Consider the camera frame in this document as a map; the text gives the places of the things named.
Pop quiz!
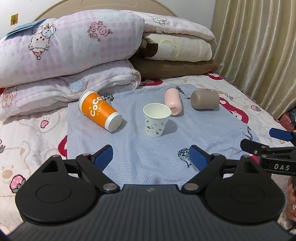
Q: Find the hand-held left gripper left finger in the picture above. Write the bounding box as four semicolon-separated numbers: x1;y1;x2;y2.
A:
42;145;121;194

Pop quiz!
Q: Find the blue tag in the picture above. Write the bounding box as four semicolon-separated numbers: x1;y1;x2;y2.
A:
6;20;45;36

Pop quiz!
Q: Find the brown cup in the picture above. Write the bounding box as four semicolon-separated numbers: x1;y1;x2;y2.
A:
190;90;220;110

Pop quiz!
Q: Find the light blue cloth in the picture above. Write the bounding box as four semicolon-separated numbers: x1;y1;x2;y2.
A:
67;83;262;188

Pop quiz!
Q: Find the pink checked quilt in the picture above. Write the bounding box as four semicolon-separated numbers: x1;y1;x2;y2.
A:
0;10;145;121

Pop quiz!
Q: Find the person's right hand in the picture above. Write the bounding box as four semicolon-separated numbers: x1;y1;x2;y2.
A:
286;179;296;222

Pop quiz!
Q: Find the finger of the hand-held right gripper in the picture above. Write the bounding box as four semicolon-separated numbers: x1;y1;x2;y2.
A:
240;138;296;156
269;128;296;142

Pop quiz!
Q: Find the beige curtain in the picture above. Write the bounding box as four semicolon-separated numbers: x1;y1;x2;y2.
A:
211;0;296;120

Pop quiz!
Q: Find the brown blanket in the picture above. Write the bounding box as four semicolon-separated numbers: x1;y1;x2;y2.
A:
129;57;219;79

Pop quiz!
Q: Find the pink white printed quilt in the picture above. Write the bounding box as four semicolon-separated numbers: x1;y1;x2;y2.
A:
120;10;218;47

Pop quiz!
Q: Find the orange paper cup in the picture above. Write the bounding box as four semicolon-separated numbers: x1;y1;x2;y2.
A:
78;90;123;132

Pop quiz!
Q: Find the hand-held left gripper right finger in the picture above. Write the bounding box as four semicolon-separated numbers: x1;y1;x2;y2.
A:
181;145;264;195

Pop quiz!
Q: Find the beige bed headboard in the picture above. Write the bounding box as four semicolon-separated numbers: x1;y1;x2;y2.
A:
33;0;178;22

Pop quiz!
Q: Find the pink cup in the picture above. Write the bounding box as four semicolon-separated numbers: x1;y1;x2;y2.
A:
164;89;183;116

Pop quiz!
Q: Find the cream blanket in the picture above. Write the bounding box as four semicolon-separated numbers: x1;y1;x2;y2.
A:
141;32;213;62

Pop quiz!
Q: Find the white paper cup green print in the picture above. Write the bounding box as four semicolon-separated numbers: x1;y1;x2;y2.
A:
143;103;172;138

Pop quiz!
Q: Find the dark red bag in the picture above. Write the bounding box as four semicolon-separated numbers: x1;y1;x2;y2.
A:
277;111;296;132

